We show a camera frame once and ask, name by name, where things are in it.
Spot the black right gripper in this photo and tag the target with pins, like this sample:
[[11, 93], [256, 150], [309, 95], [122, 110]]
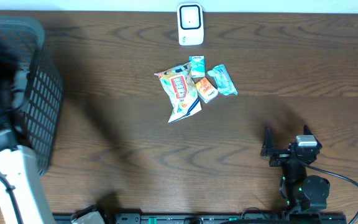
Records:
[[268, 149]]

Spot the orange tissue pack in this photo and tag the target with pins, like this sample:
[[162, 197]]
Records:
[[206, 90]]

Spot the teal kleenex tissue pack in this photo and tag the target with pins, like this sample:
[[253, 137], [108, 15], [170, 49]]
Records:
[[197, 66]]

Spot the yellow red snack bag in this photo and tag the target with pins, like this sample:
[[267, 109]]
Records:
[[181, 90]]

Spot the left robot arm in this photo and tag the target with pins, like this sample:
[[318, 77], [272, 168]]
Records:
[[22, 198]]

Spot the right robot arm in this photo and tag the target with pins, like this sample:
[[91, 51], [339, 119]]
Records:
[[306, 195]]

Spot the grey plastic mesh basket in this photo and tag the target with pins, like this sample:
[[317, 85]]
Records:
[[42, 86]]

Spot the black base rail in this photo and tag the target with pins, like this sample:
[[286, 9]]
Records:
[[135, 218]]

